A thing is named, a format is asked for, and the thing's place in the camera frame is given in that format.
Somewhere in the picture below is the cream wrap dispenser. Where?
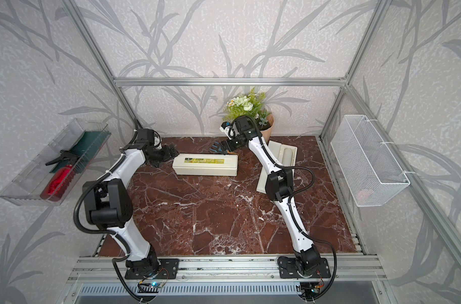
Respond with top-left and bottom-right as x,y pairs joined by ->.
172,153 -> 238,177
257,140 -> 298,194

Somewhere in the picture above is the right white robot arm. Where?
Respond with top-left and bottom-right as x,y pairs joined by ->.
212,115 -> 320,275

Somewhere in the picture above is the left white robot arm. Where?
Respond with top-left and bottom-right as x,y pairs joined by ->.
73,129 -> 179,268

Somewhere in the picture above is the potted artificial flower plant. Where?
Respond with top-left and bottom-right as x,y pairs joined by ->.
224,88 -> 274,143

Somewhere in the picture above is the blue garden hand rake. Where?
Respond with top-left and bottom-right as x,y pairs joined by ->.
209,142 -> 227,155

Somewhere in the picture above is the green cloth in tray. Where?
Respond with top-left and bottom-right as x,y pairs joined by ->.
50,131 -> 111,174

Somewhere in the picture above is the red spray bottle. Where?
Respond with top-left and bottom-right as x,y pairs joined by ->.
40,150 -> 79,201

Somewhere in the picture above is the pink item in basket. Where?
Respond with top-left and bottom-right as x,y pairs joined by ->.
356,189 -> 374,203

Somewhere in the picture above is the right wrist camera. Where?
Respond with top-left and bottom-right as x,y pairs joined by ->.
220,122 -> 236,139

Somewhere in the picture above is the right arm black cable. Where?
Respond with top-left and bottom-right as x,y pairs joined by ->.
230,115 -> 338,301

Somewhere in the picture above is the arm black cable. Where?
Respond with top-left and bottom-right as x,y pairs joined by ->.
230,115 -> 338,301
73,119 -> 144,303

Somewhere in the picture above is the clear plastic wall tray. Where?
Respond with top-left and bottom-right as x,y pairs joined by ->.
0,119 -> 111,206

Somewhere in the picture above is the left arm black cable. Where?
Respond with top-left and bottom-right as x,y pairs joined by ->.
73,119 -> 144,303

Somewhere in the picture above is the white wire mesh basket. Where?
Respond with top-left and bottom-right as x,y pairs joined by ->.
331,115 -> 411,207

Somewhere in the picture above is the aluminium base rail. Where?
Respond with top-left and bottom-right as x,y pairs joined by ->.
66,255 -> 387,297

